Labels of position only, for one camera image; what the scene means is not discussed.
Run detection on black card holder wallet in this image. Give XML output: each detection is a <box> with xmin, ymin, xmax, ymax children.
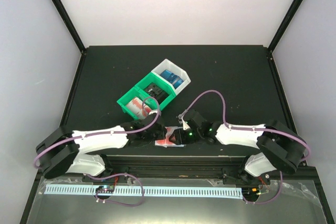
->
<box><xmin>154</xmin><ymin>126</ymin><xmax>187</xmax><ymax>148</ymax></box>

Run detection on green bin with black cards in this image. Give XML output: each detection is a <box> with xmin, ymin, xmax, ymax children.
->
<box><xmin>135</xmin><ymin>72</ymin><xmax>176</xmax><ymax>111</ymax></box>

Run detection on white bin with blue cards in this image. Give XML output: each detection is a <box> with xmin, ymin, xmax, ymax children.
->
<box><xmin>151</xmin><ymin>59</ymin><xmax>191</xmax><ymax>95</ymax></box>

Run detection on green bin with red cards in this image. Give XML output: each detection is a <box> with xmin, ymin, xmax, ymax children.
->
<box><xmin>117</xmin><ymin>87</ymin><xmax>157</xmax><ymax>120</ymax></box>

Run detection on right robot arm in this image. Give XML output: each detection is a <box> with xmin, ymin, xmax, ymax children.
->
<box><xmin>169</xmin><ymin>110</ymin><xmax>308</xmax><ymax>185</ymax></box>

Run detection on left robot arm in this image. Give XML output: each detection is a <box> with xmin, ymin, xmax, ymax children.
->
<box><xmin>34</xmin><ymin>113</ymin><xmax>167</xmax><ymax>182</ymax></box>

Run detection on red white card stack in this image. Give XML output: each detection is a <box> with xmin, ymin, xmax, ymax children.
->
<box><xmin>126</xmin><ymin>97</ymin><xmax>152</xmax><ymax>120</ymax></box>

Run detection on black card stack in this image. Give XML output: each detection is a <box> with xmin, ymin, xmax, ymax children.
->
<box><xmin>144</xmin><ymin>83</ymin><xmax>169</xmax><ymax>104</ymax></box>

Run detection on blue card stack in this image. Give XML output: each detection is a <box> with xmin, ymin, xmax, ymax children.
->
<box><xmin>160</xmin><ymin>70</ymin><xmax>184</xmax><ymax>89</ymax></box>

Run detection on left controller board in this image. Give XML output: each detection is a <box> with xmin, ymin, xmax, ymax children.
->
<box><xmin>96</xmin><ymin>185</ymin><xmax>114</xmax><ymax>194</ymax></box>

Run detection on controller board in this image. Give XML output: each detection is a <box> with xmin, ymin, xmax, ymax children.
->
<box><xmin>96</xmin><ymin>185</ymin><xmax>114</xmax><ymax>194</ymax></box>
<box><xmin>242</xmin><ymin>188</ymin><xmax>261</xmax><ymax>195</ymax></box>

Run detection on right controller board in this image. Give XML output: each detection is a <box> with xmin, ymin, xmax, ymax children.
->
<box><xmin>242</xmin><ymin>188</ymin><xmax>261</xmax><ymax>195</ymax></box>

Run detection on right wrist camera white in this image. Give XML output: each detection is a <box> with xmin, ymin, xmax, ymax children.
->
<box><xmin>178</xmin><ymin>114</ymin><xmax>188</xmax><ymax>131</ymax></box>

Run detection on blue slotted cable duct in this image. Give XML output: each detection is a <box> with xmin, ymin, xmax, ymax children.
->
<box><xmin>44</xmin><ymin>184</ymin><xmax>243</xmax><ymax>199</ymax></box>

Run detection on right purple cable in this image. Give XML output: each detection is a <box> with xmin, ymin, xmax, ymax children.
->
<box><xmin>183</xmin><ymin>90</ymin><xmax>312</xmax><ymax>206</ymax></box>

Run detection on purple cable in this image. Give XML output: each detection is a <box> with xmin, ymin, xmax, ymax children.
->
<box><xmin>33</xmin><ymin>97</ymin><xmax>161</xmax><ymax>207</ymax></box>
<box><xmin>183</xmin><ymin>90</ymin><xmax>312</xmax><ymax>206</ymax></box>

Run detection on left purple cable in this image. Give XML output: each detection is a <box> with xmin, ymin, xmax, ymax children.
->
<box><xmin>33</xmin><ymin>97</ymin><xmax>161</xmax><ymax>207</ymax></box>

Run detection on right black frame post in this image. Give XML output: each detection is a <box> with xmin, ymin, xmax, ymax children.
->
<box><xmin>268</xmin><ymin>0</ymin><xmax>303</xmax><ymax>53</ymax></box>

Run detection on black frame post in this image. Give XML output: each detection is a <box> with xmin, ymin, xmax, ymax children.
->
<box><xmin>268</xmin><ymin>0</ymin><xmax>303</xmax><ymax>53</ymax></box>
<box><xmin>51</xmin><ymin>0</ymin><xmax>86</xmax><ymax>54</ymax></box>

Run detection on left black frame post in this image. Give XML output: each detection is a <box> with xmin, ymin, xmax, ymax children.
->
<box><xmin>51</xmin><ymin>0</ymin><xmax>86</xmax><ymax>54</ymax></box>

